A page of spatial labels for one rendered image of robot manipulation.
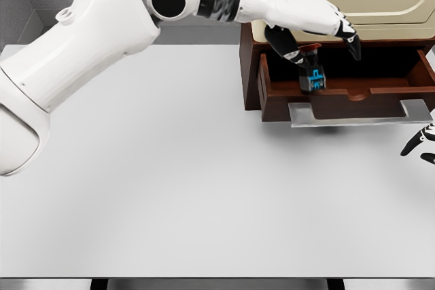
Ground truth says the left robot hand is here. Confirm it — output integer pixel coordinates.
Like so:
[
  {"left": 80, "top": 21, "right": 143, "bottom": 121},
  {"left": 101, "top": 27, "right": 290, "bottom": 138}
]
[{"left": 262, "top": 0, "right": 362, "bottom": 67}]

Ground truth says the brown drawer with silver handle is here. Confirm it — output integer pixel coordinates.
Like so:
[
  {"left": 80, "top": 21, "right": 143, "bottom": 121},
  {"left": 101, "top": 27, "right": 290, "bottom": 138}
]
[{"left": 257, "top": 48, "right": 435, "bottom": 129}]

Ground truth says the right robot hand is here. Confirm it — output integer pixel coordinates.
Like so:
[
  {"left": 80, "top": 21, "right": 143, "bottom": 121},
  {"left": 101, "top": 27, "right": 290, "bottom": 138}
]
[{"left": 400, "top": 121, "right": 435, "bottom": 166}]

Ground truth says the black switch with red button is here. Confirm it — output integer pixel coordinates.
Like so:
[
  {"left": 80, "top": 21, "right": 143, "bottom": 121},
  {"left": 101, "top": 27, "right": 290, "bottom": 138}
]
[{"left": 297, "top": 43, "right": 327, "bottom": 95}]

